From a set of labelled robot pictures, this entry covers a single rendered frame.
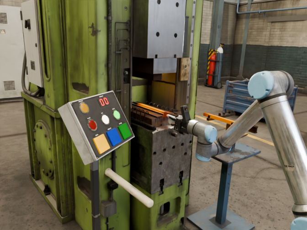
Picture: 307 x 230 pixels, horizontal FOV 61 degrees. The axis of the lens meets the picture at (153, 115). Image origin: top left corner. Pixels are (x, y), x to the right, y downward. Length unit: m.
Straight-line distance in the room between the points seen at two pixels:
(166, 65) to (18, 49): 5.38
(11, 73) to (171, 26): 5.46
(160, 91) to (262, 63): 8.50
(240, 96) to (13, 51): 5.07
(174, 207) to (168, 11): 1.44
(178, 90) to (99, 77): 0.68
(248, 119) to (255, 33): 9.33
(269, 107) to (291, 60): 8.72
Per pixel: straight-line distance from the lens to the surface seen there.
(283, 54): 10.01
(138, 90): 2.16
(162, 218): 2.12
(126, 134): 1.36
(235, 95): 5.70
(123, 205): 2.00
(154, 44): 1.60
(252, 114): 1.41
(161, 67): 1.65
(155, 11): 1.61
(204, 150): 1.53
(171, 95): 2.02
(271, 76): 1.18
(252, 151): 2.14
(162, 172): 1.81
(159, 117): 1.71
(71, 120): 1.18
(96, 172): 1.43
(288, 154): 1.16
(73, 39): 1.90
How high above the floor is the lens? 1.46
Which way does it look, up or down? 16 degrees down
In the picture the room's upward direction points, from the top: 2 degrees clockwise
